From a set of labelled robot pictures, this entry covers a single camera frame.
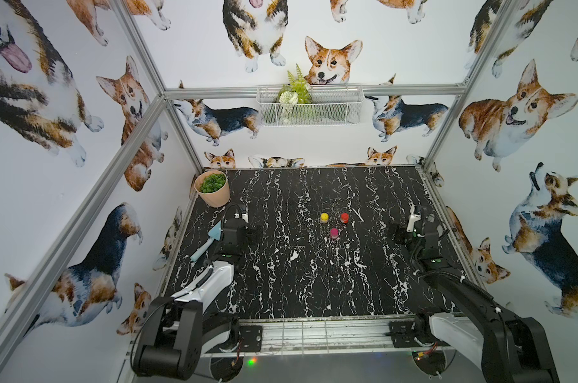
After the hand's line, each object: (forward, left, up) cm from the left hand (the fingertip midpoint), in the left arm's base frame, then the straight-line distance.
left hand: (248, 218), depth 89 cm
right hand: (-3, -56, +3) cm, 56 cm away
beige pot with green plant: (+16, +17, -1) cm, 23 cm away
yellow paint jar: (+4, -30, -11) cm, 32 cm away
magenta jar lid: (-1, -33, -10) cm, 35 cm away
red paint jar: (+4, -38, -11) cm, 40 cm away
